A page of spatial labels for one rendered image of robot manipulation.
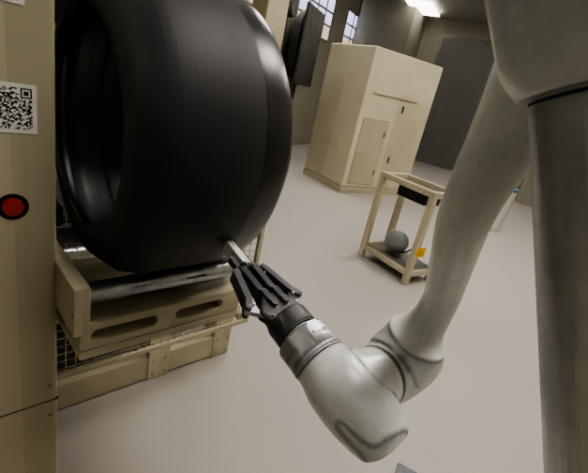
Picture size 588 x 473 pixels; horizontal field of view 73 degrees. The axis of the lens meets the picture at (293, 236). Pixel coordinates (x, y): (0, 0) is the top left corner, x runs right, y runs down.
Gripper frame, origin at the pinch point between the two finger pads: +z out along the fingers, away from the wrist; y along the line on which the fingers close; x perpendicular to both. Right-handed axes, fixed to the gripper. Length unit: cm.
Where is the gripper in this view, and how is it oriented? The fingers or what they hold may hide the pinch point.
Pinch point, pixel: (235, 256)
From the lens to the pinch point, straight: 77.5
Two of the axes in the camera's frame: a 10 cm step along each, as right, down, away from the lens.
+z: -5.9, -6.1, 5.3
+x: -3.6, 7.9, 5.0
